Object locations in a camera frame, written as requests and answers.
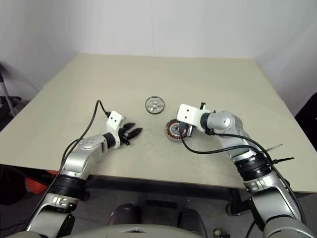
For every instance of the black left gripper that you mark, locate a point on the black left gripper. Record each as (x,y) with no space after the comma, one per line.
(125,137)

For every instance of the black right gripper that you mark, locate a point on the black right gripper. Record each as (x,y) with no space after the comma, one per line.
(191,131)

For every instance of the motor stator with copper windings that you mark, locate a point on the motor stator with copper windings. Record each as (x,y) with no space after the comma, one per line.
(170,131)

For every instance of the silver spoked black-rimmed rotor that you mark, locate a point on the silver spoked black-rimmed rotor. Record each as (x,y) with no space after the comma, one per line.
(154,105)

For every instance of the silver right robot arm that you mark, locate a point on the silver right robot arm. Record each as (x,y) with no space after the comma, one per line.
(247,153)

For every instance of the black rectangular floor block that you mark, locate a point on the black rectangular floor block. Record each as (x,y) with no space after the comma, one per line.
(161,203)

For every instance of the dark rounded shape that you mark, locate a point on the dark rounded shape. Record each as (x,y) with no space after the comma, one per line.
(125,215)

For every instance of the grey robot torso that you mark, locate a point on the grey robot torso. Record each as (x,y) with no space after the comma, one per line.
(173,231)

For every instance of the orange object under table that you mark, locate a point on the orange object under table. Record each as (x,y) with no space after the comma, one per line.
(36,187)

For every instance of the grey metal stand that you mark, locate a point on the grey metal stand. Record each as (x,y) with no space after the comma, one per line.
(7,99)

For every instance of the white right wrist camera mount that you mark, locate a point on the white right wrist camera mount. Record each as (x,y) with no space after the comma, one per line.
(188,112)

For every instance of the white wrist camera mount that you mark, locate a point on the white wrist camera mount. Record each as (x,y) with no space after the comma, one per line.
(114,119)
(188,112)

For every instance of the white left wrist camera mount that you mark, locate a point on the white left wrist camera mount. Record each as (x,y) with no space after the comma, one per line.
(114,119)

